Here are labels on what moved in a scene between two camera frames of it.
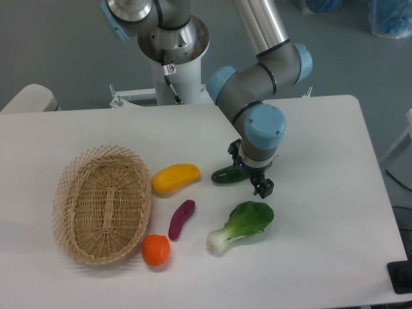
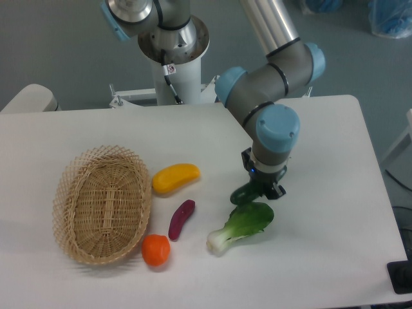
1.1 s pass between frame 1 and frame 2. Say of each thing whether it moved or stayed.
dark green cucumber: moved
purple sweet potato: stayed
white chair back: stayed
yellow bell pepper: stayed
